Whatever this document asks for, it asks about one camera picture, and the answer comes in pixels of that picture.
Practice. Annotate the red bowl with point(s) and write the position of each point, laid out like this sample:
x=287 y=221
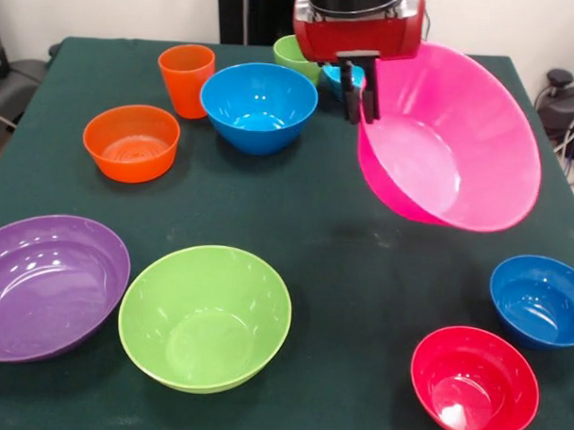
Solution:
x=474 y=382

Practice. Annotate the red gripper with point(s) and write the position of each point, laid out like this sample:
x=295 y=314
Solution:
x=359 y=38

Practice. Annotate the small ribbed cyan bowl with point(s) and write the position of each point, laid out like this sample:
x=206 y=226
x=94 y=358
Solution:
x=333 y=80

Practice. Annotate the dark green tablecloth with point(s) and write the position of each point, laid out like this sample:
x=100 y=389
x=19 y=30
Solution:
x=286 y=224

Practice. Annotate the orange cup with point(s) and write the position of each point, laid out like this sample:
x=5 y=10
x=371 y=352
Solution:
x=185 y=84

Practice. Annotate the small dark blue bowl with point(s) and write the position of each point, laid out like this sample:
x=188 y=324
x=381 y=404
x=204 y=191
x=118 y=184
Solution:
x=536 y=299

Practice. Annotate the orange bowl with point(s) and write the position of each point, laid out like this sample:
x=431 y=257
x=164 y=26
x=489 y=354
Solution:
x=128 y=164

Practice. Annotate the large pink bowl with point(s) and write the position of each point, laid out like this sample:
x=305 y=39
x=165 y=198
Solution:
x=459 y=136

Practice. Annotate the large light blue bowl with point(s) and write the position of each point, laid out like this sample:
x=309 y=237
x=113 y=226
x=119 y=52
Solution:
x=258 y=105

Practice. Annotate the purple bowl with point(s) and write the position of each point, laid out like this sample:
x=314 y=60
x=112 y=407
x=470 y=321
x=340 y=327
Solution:
x=44 y=291

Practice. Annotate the green bowl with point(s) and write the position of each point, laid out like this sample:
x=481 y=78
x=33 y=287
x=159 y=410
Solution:
x=203 y=316

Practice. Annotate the black floor stand base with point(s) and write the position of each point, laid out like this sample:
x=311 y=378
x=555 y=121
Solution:
x=18 y=83
x=564 y=107

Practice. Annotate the green cup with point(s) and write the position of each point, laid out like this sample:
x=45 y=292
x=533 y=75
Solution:
x=288 y=54

